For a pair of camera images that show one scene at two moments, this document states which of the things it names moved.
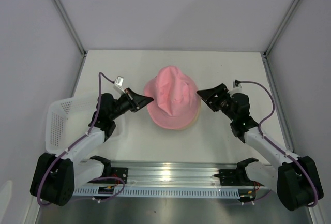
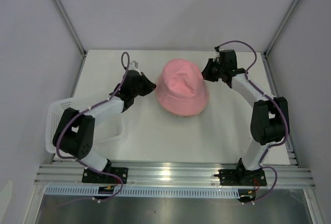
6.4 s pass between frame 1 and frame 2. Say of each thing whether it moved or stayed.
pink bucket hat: moved
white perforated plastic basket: stayed
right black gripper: moved
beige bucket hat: moved
